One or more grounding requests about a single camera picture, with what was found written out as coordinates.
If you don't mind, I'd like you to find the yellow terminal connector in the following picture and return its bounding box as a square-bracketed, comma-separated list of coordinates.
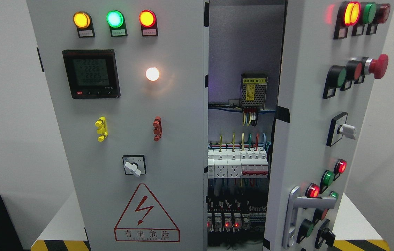
[95, 116, 108, 142]

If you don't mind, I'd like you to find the white indicator lamp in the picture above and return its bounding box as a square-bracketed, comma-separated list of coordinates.
[145, 67, 160, 81]

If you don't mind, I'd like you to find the lower relay terminal row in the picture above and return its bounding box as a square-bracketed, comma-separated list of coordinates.
[206, 196, 267, 233]

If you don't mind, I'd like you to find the green indicator lamp left door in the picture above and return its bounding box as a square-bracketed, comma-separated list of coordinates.
[106, 10, 124, 28]

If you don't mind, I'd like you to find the white rotary selector switch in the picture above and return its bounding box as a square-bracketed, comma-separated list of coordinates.
[122, 155, 146, 177]

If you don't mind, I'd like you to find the red indicator lamp left door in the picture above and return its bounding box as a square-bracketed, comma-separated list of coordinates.
[139, 9, 157, 28]

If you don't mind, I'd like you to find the perforated metal power supply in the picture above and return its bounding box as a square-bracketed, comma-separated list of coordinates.
[240, 73, 268, 108]

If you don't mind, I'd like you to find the black digital power meter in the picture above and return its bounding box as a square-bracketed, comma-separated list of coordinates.
[62, 49, 120, 99]

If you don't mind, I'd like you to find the red electric hazard warning sticker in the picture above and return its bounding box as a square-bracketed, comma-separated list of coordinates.
[114, 183, 181, 242]

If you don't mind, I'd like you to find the silver door handle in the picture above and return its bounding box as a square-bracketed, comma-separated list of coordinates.
[282, 186, 337, 249]

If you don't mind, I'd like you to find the white socket breaker row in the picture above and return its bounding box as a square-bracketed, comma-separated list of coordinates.
[207, 148, 268, 178]

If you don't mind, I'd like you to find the red emergency stop button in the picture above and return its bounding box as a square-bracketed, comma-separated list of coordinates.
[363, 54, 389, 79]

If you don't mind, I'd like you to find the grey cabinet door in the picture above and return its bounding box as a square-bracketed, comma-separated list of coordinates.
[263, 0, 394, 251]
[27, 0, 209, 251]

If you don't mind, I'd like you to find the red terminal connector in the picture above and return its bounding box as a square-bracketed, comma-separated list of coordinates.
[153, 116, 162, 142]

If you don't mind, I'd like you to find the white selector switch right door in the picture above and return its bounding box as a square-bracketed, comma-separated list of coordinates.
[326, 112, 357, 146]

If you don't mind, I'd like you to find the yellow indicator lamp left door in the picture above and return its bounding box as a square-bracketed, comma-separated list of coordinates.
[73, 11, 91, 29]

